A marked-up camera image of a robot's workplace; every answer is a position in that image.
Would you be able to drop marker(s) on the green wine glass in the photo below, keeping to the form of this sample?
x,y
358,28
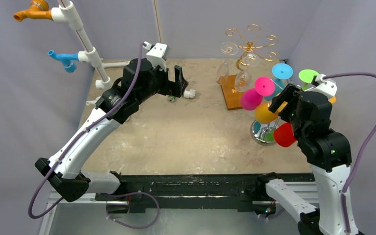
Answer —
x,y
308,76

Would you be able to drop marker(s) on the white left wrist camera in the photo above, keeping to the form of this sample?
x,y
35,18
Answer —
x,y
156,54

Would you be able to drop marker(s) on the blue wine glass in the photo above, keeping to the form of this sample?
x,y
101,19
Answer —
x,y
281,72

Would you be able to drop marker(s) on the clear wine glass left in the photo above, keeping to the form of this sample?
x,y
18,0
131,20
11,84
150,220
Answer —
x,y
223,68

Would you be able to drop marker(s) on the clear wine glass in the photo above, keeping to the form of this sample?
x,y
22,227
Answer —
x,y
244,78
223,68

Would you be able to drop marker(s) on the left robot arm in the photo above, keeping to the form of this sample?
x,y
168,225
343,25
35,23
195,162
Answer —
x,y
64,169

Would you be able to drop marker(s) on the wooden rack base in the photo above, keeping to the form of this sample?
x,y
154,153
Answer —
x,y
231,96

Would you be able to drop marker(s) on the yellow wine glass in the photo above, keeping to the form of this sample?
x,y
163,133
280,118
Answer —
x,y
264,116

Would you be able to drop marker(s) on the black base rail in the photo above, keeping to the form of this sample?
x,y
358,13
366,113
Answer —
x,y
241,192

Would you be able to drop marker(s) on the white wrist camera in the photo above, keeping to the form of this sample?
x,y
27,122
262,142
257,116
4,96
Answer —
x,y
324,86
156,54

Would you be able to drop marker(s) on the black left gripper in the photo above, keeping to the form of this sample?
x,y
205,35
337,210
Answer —
x,y
170,86

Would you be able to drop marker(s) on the green faucet with white elbow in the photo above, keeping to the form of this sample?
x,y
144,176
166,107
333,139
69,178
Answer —
x,y
188,94

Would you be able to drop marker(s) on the gold wire glass rack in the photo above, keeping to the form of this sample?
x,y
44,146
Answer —
x,y
250,47

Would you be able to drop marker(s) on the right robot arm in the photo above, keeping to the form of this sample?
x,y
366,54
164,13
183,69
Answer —
x,y
329,155

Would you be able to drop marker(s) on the red wine glass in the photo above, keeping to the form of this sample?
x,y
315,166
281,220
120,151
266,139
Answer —
x,y
284,135

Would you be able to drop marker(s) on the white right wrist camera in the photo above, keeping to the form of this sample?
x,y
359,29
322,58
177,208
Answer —
x,y
324,86

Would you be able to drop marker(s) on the pink wine glass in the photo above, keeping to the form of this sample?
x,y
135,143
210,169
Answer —
x,y
252,98

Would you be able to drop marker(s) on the clear wine glass right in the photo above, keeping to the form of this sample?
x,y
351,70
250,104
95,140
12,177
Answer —
x,y
244,78

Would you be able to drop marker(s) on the chrome wire glass rack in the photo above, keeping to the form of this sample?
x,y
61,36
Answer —
x,y
263,134

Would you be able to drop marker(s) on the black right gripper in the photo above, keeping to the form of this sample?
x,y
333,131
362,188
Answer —
x,y
285,102

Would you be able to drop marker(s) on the orange faucet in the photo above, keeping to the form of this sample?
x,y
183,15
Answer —
x,y
38,9

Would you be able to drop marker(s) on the white PVC pipe frame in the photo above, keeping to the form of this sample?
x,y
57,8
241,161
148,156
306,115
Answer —
x,y
66,12

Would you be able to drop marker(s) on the orange wine glass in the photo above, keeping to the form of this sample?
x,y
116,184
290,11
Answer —
x,y
332,100

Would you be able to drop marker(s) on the blue faucet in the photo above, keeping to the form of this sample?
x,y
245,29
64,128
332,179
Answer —
x,y
67,60

